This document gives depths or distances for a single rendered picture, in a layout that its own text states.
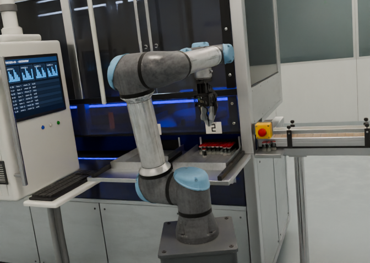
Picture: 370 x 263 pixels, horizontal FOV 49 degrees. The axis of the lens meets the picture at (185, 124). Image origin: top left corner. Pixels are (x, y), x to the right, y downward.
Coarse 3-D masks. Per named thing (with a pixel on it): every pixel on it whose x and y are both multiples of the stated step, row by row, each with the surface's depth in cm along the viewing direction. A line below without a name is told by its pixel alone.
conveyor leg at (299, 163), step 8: (296, 160) 208; (296, 168) 209; (296, 176) 210; (304, 176) 210; (296, 184) 211; (304, 184) 210; (296, 192) 212; (304, 192) 211; (296, 200) 214; (304, 200) 212; (304, 208) 212; (304, 216) 213; (304, 224) 214; (304, 232) 214; (304, 240) 215; (304, 248) 216; (304, 256) 217
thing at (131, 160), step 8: (128, 152) 218; (136, 152) 226; (168, 152) 221; (176, 152) 213; (120, 160) 210; (128, 160) 214; (136, 160) 213; (112, 168) 202; (120, 168) 201; (128, 168) 199; (136, 168) 197
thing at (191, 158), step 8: (192, 152) 212; (176, 160) 192; (184, 160) 202; (192, 160) 201; (200, 160) 199; (208, 160) 198; (216, 160) 196; (224, 160) 195; (176, 168) 189; (208, 168) 183; (216, 168) 181; (224, 168) 180
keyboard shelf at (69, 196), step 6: (48, 186) 212; (84, 186) 204; (90, 186) 206; (36, 192) 204; (72, 192) 196; (78, 192) 197; (24, 198) 201; (60, 198) 189; (66, 198) 189; (72, 198) 193; (24, 204) 190; (30, 204) 188; (36, 204) 187; (42, 204) 185; (48, 204) 184; (54, 204) 183; (60, 204) 185
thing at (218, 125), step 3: (213, 123) 205; (216, 123) 204; (219, 123) 204; (207, 126) 206; (210, 126) 206; (213, 126) 205; (216, 126) 205; (219, 126) 204; (207, 129) 207; (210, 129) 206; (213, 129) 206; (216, 129) 205; (219, 129) 204; (207, 132) 207; (210, 132) 206; (213, 132) 206; (216, 132) 205; (219, 132) 205
